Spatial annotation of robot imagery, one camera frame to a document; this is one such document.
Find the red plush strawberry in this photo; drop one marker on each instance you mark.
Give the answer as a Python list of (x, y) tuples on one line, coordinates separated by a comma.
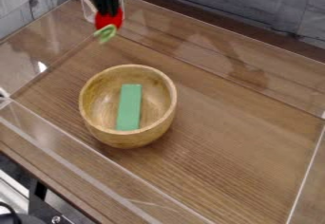
[(107, 25)]

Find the wooden bowl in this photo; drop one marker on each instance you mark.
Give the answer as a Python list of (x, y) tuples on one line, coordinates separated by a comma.
[(99, 100)]

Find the green rectangular block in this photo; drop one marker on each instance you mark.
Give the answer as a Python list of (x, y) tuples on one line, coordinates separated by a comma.
[(128, 107)]

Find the black metal table leg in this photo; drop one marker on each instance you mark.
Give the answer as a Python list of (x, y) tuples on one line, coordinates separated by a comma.
[(49, 208)]

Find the clear acrylic corner bracket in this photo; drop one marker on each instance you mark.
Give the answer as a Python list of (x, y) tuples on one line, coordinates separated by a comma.
[(88, 10)]

